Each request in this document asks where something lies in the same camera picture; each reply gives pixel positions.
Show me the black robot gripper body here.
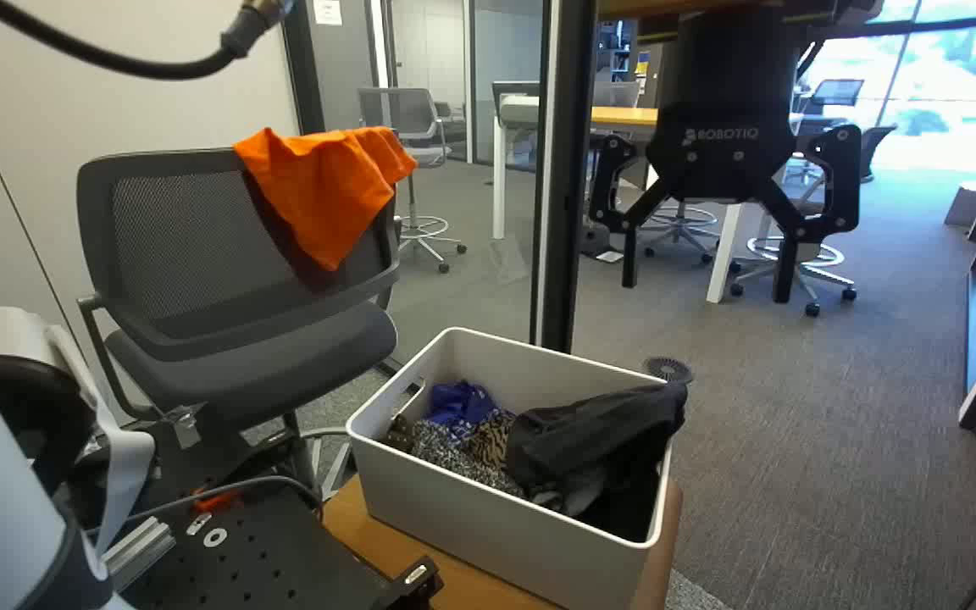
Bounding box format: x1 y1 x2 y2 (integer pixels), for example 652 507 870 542
646 7 794 199

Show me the black garment in bin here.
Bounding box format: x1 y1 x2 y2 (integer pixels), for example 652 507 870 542
506 383 687 542

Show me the white plastic bin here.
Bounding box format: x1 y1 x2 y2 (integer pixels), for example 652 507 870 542
347 324 687 610

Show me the wooden box under bin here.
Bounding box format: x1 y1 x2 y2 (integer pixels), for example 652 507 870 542
323 477 685 610

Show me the round floor outlet cover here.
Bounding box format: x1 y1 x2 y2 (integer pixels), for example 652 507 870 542
644 356 696 383

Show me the white table with wood top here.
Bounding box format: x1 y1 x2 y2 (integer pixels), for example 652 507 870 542
489 93 762 304

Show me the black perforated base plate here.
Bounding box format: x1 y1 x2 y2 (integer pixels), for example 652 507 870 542
120 486 445 610

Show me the patterned dark cloth in bin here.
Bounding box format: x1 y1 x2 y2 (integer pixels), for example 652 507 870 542
384 413 523 496

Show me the black glass door frame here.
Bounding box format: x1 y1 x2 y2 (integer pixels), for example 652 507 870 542
528 0 596 351

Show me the grey chair in background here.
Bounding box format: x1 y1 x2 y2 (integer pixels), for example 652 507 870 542
361 89 469 273

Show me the grey cable near base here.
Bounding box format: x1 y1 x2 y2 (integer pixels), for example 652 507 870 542
127 425 357 526

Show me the orange cloth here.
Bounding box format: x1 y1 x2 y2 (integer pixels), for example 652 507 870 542
233 124 418 272

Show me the grey mesh office chair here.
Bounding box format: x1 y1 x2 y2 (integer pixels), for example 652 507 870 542
76 145 405 477

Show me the grey stool chair right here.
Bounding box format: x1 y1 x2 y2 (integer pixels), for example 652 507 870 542
730 118 887 317

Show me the black cable overhead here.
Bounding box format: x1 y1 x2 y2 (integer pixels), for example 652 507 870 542
0 0 295 81

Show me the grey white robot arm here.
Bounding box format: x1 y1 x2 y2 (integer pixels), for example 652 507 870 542
0 0 797 610

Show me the blue cloth in bin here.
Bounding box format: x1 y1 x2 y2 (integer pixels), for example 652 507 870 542
426 381 498 445

